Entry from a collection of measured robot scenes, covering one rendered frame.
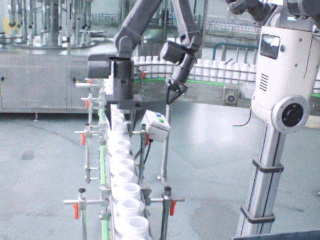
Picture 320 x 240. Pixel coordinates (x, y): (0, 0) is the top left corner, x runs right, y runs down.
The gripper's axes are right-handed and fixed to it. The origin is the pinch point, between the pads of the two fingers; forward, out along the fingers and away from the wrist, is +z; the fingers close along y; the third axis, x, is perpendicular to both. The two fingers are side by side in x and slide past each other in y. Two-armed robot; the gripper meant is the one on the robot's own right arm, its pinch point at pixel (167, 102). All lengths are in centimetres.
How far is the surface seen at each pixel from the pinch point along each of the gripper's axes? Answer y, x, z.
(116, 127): 28.9, -19.8, 6.4
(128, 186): 56, -18, 9
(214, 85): -122, 67, -3
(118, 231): 65, -18, 15
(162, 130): 3.8, 1.2, 9.8
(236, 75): -119, 79, -18
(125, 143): 32.6, -16.5, 8.8
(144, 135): 5.6, -4.8, 13.5
